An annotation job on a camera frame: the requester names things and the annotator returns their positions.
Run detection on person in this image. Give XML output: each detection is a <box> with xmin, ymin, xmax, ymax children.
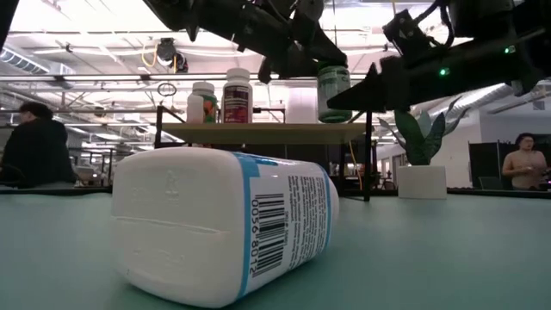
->
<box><xmin>0</xmin><ymin>101</ymin><xmax>77</xmax><ymax>189</ymax></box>
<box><xmin>501</xmin><ymin>132</ymin><xmax>550</xmax><ymax>191</ymax></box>

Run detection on white bottle dark red label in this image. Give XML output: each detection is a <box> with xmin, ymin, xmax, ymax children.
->
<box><xmin>220</xmin><ymin>67</ymin><xmax>254</xmax><ymax>125</ymax></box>

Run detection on snake plant white pot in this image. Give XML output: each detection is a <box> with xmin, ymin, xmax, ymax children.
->
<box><xmin>377</xmin><ymin>95</ymin><xmax>473</xmax><ymax>201</ymax></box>

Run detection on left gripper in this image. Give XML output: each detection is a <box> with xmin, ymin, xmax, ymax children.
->
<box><xmin>232</xmin><ymin>0</ymin><xmax>349</xmax><ymax>85</ymax></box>

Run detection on black partition panel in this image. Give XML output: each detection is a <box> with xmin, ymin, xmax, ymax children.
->
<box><xmin>467</xmin><ymin>141</ymin><xmax>524</xmax><ymax>190</ymax></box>

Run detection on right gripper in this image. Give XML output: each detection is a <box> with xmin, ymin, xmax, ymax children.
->
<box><xmin>326</xmin><ymin>46</ymin><xmax>473</xmax><ymax>112</ymax></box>

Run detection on wooden shelf black metal legs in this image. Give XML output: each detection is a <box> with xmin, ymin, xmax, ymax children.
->
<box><xmin>154</xmin><ymin>104</ymin><xmax>375</xmax><ymax>202</ymax></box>

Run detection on green bottle green cap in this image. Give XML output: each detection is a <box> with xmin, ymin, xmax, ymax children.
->
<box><xmin>317</xmin><ymin>64</ymin><xmax>353</xmax><ymax>124</ymax></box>

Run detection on gummy bottle white cap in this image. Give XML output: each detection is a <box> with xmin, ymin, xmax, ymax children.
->
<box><xmin>186</xmin><ymin>81</ymin><xmax>220</xmax><ymax>125</ymax></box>

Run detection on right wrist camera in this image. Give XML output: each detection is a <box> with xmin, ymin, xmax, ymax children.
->
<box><xmin>381</xmin><ymin>8</ymin><xmax>436</xmax><ymax>59</ymax></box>

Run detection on black metal table frame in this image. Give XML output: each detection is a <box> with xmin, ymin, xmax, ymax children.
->
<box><xmin>0</xmin><ymin>185</ymin><xmax>551</xmax><ymax>202</ymax></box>

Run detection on black ceiling cable reel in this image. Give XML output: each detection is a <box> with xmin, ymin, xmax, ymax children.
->
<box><xmin>154</xmin><ymin>37</ymin><xmax>189</xmax><ymax>74</ymax></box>

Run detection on rectangular white bottle blue label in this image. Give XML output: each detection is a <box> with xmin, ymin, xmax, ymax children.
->
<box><xmin>110</xmin><ymin>146</ymin><xmax>340</xmax><ymax>309</ymax></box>

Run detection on green table mat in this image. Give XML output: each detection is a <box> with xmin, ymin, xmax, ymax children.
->
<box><xmin>0</xmin><ymin>192</ymin><xmax>551</xmax><ymax>310</ymax></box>

